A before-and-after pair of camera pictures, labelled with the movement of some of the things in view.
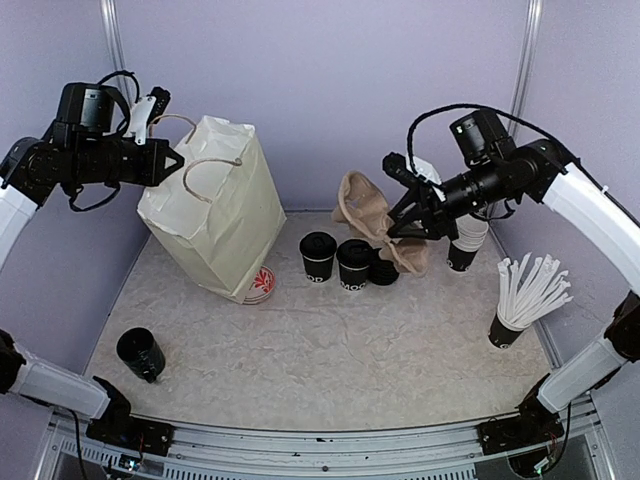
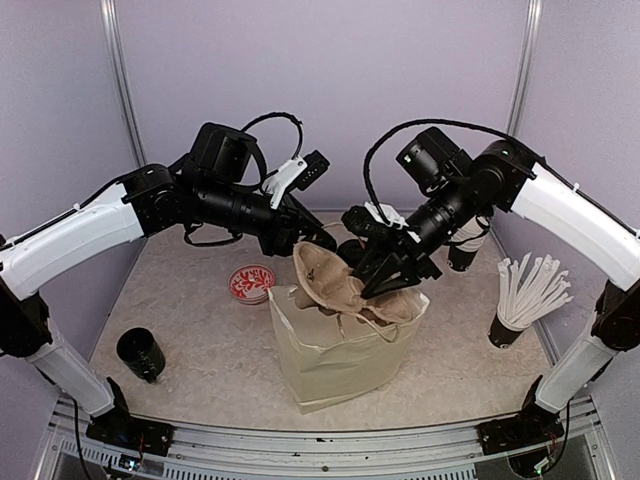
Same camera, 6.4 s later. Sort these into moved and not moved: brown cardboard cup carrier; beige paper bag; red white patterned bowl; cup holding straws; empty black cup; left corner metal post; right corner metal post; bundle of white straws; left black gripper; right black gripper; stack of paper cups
Moved: brown cardboard cup carrier; beige paper bag; left black gripper; right black gripper
Not moved: red white patterned bowl; stack of paper cups; left corner metal post; right corner metal post; cup holding straws; bundle of white straws; empty black cup
